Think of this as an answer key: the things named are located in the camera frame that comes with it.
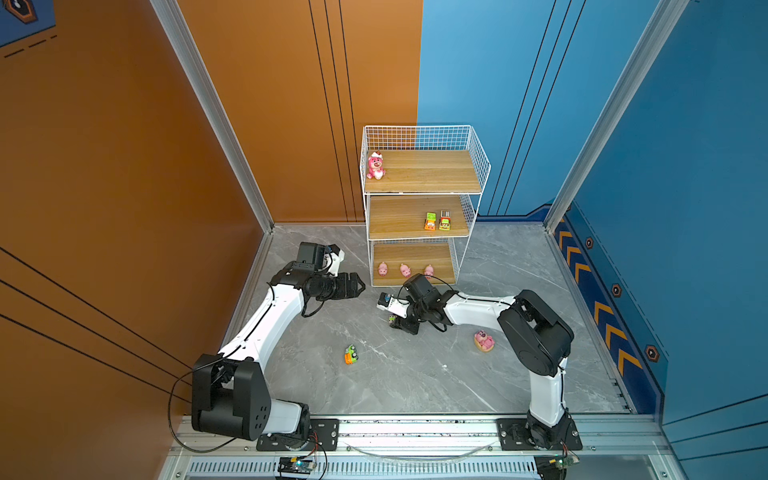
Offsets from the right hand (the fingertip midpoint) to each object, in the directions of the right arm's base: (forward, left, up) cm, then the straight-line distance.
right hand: (392, 317), depth 93 cm
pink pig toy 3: (+17, -13, +3) cm, 21 cm away
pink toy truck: (-2, 0, +3) cm, 4 cm away
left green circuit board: (-38, +23, -2) cm, 44 cm away
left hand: (+3, +11, +14) cm, 18 cm away
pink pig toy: (+17, +3, +3) cm, 17 cm away
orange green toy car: (-12, +12, +1) cm, 17 cm away
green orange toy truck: (+16, -11, +27) cm, 33 cm away
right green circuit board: (-37, -41, -2) cm, 55 cm away
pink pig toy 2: (+17, -4, +3) cm, 17 cm away
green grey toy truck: (+16, -15, +27) cm, 35 cm away
